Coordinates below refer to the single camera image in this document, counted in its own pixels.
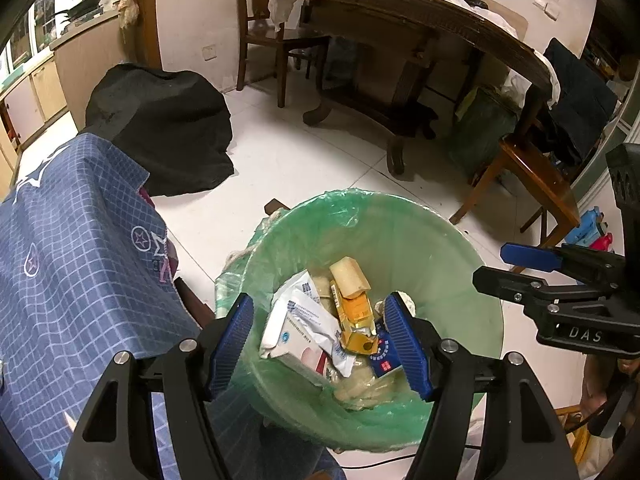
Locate gold foil snack wrapper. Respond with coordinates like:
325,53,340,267
330,281,378,356

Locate blue snack packet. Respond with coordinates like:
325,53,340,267
369,327,401,378

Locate yellow sponge cube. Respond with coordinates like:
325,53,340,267
330,256,371,299

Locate white printed wrapper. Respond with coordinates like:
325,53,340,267
259,271,356,387

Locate green lined trash bin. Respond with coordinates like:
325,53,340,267
215,190,503,452

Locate kitchen counter cabinets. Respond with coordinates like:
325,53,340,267
1,10,127,195

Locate person right hand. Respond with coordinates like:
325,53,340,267
580,356,628,417

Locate blue plastic bottles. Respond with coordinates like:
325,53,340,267
564,206,614,252

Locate small wooden stool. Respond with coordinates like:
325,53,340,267
449,136,580,248

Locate blue star patterned tablecloth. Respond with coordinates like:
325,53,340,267
1,134,344,479

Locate black cloth covered bundle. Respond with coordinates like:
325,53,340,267
84,63,234,196

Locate dark wooden dining table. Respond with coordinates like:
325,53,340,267
300,0,547,176

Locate dark wooden chair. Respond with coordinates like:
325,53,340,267
236,0,330,108

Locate black wok on stove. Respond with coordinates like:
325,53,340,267
54,0,101,22

